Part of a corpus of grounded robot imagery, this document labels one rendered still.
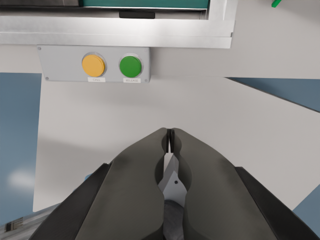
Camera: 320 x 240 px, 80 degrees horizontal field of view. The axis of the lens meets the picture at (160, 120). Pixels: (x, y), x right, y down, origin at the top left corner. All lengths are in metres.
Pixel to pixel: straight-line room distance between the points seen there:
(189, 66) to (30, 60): 0.38
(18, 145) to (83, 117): 1.50
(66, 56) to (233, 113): 0.42
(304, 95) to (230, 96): 1.25
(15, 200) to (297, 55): 2.54
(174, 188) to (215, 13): 0.42
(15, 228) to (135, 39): 0.35
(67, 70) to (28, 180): 1.93
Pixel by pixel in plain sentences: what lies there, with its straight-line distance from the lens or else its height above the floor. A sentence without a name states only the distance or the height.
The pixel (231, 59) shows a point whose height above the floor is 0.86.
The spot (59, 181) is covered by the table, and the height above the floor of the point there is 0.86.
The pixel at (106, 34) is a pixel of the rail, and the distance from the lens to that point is 0.39.
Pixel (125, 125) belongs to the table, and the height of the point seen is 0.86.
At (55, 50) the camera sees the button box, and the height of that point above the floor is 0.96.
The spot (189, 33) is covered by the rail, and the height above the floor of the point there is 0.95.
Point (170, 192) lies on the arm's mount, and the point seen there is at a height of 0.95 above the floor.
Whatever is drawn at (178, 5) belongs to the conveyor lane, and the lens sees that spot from 0.39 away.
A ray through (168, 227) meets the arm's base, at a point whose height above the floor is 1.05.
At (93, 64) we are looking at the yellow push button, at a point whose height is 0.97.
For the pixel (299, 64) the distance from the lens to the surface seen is 0.58.
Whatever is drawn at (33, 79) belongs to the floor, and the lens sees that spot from 1.66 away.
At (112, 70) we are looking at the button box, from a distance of 0.40.
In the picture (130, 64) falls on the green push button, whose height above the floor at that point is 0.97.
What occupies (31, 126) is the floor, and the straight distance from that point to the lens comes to 1.87.
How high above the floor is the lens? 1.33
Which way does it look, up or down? 62 degrees down
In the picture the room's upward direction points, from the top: 178 degrees counter-clockwise
